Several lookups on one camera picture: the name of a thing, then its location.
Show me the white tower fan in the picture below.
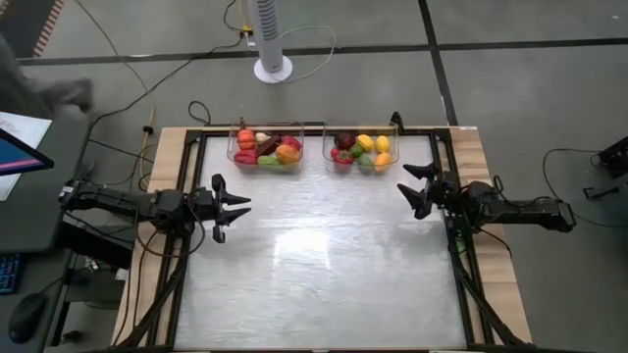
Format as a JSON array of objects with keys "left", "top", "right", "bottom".
[{"left": 247, "top": 0, "right": 294, "bottom": 84}]

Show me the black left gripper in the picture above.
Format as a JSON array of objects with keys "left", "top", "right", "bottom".
[{"left": 188, "top": 173, "right": 252, "bottom": 244}]

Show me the dark red apple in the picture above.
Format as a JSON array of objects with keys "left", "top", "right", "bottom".
[{"left": 334, "top": 131, "right": 357, "bottom": 151}]

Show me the yellow hanging cable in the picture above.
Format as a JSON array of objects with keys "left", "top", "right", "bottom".
[{"left": 138, "top": 102, "right": 156, "bottom": 183}]

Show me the white paper sheet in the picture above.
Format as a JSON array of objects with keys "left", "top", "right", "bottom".
[{"left": 0, "top": 111, "right": 53, "bottom": 202}]

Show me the orange fruit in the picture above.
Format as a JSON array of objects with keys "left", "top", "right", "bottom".
[{"left": 373, "top": 151, "right": 393, "bottom": 174}]

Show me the white fan power cable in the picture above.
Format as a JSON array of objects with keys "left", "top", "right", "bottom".
[{"left": 272, "top": 25, "right": 339, "bottom": 83}]

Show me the black mat striped edge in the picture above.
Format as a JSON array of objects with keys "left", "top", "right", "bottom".
[{"left": 0, "top": 0, "right": 66, "bottom": 58}]

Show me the large green fruit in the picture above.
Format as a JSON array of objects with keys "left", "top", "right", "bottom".
[{"left": 356, "top": 154, "right": 377, "bottom": 176}]

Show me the black office desk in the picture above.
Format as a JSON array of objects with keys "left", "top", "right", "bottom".
[{"left": 0, "top": 105, "right": 94, "bottom": 254}]

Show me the clear plastic basket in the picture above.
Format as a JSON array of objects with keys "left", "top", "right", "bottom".
[
  {"left": 322, "top": 122, "right": 401, "bottom": 176},
  {"left": 226, "top": 122, "right": 305, "bottom": 174}
]

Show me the black floor device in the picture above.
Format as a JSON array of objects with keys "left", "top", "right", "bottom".
[{"left": 583, "top": 135, "right": 628, "bottom": 200}]

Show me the black aluminium table frame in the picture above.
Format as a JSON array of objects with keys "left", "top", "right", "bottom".
[{"left": 115, "top": 126, "right": 541, "bottom": 353}]

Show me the orange bell pepper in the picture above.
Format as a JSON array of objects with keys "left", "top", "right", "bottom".
[{"left": 274, "top": 143, "right": 301, "bottom": 166}]

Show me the wooden table board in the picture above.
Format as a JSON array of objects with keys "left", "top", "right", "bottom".
[{"left": 111, "top": 126, "right": 534, "bottom": 347}]

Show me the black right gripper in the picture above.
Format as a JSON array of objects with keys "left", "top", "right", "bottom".
[{"left": 396, "top": 163, "right": 460, "bottom": 221}]

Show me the black computer monitor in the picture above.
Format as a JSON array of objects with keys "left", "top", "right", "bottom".
[{"left": 0, "top": 127, "right": 55, "bottom": 177}]

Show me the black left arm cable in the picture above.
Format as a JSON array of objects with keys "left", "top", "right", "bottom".
[{"left": 132, "top": 213, "right": 208, "bottom": 259}]

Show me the backlit computer keyboard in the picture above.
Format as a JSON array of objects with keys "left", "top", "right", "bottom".
[{"left": 0, "top": 253, "right": 24, "bottom": 295}]

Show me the black computer mouse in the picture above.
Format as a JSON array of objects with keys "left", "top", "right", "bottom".
[{"left": 8, "top": 292, "right": 49, "bottom": 344}]

